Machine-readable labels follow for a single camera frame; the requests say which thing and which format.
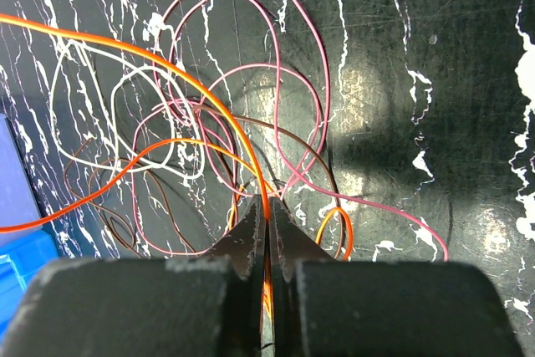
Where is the blue plastic bin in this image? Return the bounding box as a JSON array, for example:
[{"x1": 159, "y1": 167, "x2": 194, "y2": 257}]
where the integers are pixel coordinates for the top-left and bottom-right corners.
[{"x1": 1, "y1": 230, "x2": 59, "y2": 336}]

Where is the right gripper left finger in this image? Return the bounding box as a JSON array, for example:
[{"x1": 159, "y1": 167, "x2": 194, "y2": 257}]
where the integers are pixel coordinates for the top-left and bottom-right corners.
[{"x1": 196, "y1": 195, "x2": 267, "y2": 282}]

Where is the brown wire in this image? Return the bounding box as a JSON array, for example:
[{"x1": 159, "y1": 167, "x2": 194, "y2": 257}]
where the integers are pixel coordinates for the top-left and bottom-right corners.
[{"x1": 63, "y1": 105, "x2": 345, "y2": 259}]

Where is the white wire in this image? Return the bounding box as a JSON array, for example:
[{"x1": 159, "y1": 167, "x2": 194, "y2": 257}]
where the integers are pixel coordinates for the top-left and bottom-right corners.
[{"x1": 48, "y1": 38, "x2": 206, "y2": 180}]

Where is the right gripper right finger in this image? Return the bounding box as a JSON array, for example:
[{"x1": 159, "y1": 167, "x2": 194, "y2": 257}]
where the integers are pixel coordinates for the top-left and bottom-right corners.
[{"x1": 268, "y1": 197, "x2": 334, "y2": 283}]

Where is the lavender plastic bin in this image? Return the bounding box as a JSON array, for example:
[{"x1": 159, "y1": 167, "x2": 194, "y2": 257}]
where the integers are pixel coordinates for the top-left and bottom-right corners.
[{"x1": 1, "y1": 114, "x2": 41, "y2": 229}]

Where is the orange wire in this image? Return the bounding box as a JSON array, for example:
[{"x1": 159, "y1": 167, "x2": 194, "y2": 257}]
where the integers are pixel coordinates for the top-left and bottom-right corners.
[{"x1": 0, "y1": 13, "x2": 352, "y2": 324}]

